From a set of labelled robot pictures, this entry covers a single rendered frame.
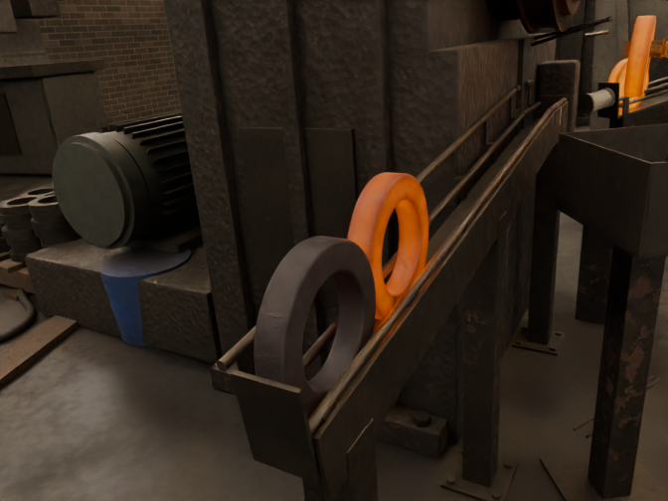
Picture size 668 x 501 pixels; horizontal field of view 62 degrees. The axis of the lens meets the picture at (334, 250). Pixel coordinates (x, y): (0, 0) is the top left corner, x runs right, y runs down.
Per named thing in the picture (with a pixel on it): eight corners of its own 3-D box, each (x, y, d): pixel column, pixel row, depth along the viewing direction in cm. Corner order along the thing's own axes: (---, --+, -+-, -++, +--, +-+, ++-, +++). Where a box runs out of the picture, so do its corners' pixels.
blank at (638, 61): (633, 20, 103) (653, 20, 101) (639, 11, 115) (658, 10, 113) (620, 104, 110) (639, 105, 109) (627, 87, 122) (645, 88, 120)
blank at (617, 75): (616, 120, 177) (625, 121, 174) (599, 83, 169) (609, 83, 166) (644, 85, 179) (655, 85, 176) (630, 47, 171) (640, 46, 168)
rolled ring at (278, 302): (366, 207, 57) (338, 204, 59) (263, 305, 44) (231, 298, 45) (385, 349, 66) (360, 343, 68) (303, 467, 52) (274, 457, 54)
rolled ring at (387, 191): (434, 265, 80) (414, 262, 82) (421, 147, 70) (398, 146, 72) (384, 353, 68) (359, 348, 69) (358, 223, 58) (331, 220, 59)
